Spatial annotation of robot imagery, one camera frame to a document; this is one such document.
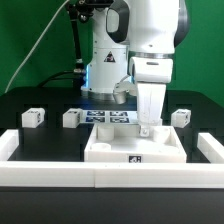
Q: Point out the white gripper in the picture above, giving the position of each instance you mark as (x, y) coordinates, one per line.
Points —
(150, 77)

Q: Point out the black camera pole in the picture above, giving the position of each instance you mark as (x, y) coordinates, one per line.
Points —
(73, 15)

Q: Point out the white U-shaped fence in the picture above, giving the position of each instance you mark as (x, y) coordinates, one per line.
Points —
(103, 175)

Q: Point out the white square tabletop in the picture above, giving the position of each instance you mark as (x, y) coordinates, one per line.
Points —
(122, 143)

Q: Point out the fiducial marker sheet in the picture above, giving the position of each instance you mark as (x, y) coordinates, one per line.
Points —
(106, 116)

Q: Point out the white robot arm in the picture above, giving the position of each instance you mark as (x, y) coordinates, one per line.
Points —
(133, 46)

